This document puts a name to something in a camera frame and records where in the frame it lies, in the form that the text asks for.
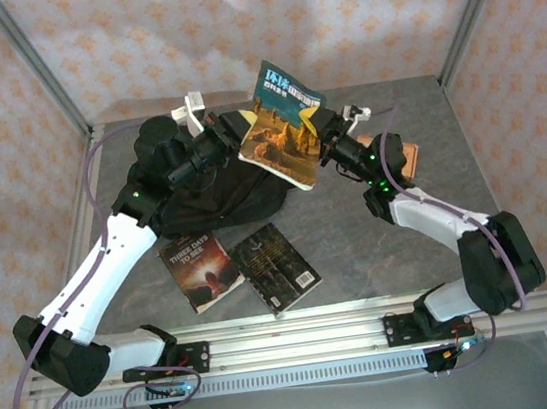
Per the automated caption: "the orange book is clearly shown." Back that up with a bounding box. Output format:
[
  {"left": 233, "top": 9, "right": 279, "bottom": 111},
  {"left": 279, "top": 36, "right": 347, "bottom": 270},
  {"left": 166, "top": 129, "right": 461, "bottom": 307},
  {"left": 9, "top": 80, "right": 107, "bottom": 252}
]
[{"left": 355, "top": 126, "right": 424, "bottom": 187}]

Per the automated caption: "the desert cover book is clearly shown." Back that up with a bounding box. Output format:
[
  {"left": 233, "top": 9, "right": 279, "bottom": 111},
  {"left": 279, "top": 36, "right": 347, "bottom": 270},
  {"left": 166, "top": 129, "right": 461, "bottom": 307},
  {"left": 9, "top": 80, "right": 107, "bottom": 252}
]
[{"left": 226, "top": 52, "right": 339, "bottom": 200}]

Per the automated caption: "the black backpack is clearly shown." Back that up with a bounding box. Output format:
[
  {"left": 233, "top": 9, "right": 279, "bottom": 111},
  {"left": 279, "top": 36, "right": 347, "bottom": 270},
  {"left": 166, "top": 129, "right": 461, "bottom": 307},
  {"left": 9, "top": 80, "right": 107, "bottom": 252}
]
[{"left": 123, "top": 131, "right": 297, "bottom": 242}]

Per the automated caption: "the Three Days to See book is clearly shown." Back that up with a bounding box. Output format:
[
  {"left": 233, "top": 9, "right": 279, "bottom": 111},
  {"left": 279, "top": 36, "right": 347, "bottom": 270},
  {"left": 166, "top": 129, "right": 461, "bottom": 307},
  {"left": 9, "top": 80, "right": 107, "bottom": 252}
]
[{"left": 156, "top": 227, "right": 250, "bottom": 319}]

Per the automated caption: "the black book with barcode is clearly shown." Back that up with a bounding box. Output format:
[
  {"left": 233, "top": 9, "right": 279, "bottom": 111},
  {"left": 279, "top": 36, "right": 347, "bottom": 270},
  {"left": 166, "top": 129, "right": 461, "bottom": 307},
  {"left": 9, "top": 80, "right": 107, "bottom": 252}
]
[{"left": 225, "top": 216, "right": 327, "bottom": 320}]

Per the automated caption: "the green circuit board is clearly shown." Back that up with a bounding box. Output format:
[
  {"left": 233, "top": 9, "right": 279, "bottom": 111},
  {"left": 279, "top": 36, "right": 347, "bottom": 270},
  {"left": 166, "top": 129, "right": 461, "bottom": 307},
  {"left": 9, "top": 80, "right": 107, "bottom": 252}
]
[
  {"left": 441, "top": 332, "right": 489, "bottom": 359},
  {"left": 143, "top": 379, "right": 199, "bottom": 402}
]

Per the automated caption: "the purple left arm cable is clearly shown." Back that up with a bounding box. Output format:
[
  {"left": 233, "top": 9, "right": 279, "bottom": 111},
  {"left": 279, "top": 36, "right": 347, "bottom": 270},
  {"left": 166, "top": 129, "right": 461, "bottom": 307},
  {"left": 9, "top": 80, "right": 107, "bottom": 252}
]
[{"left": 0, "top": 119, "right": 206, "bottom": 409}]

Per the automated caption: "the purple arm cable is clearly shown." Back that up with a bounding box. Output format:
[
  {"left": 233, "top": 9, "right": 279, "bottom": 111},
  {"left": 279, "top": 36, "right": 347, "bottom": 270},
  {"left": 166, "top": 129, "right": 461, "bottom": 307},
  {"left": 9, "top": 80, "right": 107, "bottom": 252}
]
[
  {"left": 374, "top": 92, "right": 535, "bottom": 380},
  {"left": 0, "top": 119, "right": 206, "bottom": 409}
]

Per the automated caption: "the aluminium table side rail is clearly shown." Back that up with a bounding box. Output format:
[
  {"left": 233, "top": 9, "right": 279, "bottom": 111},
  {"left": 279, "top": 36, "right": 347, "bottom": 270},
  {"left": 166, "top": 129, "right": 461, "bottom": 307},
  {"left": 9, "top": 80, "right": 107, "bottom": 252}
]
[{"left": 30, "top": 124, "right": 134, "bottom": 353}]

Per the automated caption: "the aluminium frame post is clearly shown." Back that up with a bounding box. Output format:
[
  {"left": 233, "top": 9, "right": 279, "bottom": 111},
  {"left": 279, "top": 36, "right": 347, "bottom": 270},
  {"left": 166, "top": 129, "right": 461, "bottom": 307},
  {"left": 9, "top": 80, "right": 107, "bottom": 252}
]
[
  {"left": 427, "top": 0, "right": 533, "bottom": 88},
  {"left": 0, "top": 0, "right": 94, "bottom": 146}
]

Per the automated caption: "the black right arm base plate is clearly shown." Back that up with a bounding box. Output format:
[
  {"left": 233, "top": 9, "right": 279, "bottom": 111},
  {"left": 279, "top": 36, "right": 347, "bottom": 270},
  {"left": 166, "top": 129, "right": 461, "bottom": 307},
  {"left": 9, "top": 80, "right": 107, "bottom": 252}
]
[{"left": 382, "top": 304, "right": 476, "bottom": 350}]

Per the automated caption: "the aluminium table edge rail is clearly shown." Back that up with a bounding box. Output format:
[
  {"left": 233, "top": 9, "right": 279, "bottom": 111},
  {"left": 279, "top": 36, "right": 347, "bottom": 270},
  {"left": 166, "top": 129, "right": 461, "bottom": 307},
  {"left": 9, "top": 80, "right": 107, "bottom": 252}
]
[{"left": 57, "top": 273, "right": 536, "bottom": 356}]

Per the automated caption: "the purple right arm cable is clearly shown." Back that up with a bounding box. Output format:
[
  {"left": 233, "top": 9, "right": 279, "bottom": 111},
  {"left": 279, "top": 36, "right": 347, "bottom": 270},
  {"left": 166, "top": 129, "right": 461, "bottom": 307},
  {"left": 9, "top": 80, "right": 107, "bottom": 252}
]
[{"left": 374, "top": 92, "right": 535, "bottom": 380}]

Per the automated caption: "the aluminium front rail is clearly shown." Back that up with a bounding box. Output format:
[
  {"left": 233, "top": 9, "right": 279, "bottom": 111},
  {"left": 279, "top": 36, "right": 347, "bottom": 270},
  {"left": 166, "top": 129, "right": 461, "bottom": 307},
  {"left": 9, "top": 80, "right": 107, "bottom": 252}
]
[{"left": 25, "top": 290, "right": 547, "bottom": 400}]

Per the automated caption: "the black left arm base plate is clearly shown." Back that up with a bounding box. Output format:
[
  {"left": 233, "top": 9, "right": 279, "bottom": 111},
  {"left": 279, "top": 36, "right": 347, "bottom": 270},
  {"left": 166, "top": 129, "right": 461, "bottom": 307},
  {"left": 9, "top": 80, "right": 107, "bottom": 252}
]
[{"left": 119, "top": 339, "right": 214, "bottom": 386}]

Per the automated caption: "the perforated metal cable tray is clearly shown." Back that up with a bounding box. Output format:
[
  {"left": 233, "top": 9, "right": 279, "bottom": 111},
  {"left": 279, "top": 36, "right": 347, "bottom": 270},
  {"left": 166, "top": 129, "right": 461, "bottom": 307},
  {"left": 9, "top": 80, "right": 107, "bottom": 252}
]
[{"left": 51, "top": 349, "right": 430, "bottom": 409}]

